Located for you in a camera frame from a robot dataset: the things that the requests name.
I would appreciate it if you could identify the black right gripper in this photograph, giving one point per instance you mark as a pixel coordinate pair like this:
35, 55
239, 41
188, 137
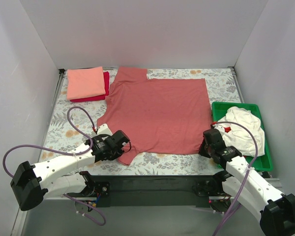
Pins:
209, 138

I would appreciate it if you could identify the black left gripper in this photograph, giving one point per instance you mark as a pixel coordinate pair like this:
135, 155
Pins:
123, 139

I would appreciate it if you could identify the dusty rose t shirt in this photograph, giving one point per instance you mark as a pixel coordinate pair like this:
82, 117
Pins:
166, 116

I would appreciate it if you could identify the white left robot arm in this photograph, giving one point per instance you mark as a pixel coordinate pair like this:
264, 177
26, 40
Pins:
33, 183

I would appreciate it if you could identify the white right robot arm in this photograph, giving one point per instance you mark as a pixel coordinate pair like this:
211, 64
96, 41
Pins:
274, 210

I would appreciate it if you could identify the white t shirt red print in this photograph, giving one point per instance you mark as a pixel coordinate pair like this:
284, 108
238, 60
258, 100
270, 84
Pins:
241, 129

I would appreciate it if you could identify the green plastic tray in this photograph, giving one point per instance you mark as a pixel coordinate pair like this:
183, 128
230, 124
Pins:
219, 109

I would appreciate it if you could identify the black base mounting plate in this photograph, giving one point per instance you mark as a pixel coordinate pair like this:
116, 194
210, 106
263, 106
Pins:
130, 191

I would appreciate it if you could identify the folded salmon pink t shirt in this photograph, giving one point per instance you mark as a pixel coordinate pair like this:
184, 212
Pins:
84, 83

